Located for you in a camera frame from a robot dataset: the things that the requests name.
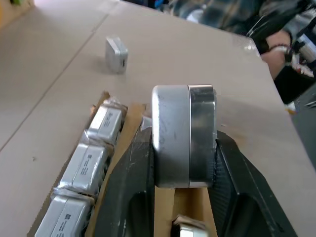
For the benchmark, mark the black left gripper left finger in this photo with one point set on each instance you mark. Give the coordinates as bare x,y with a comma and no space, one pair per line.
128,177

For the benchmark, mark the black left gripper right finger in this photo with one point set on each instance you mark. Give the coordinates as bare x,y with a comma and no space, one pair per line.
247,187

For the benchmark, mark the silver camera module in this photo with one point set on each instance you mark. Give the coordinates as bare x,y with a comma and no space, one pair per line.
63,217
106,122
177,138
188,225
84,170
116,55

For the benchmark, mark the cardboard divider tray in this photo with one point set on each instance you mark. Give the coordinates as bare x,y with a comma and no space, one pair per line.
128,158

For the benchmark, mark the person in plaid shirt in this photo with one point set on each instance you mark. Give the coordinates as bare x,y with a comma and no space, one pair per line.
247,17

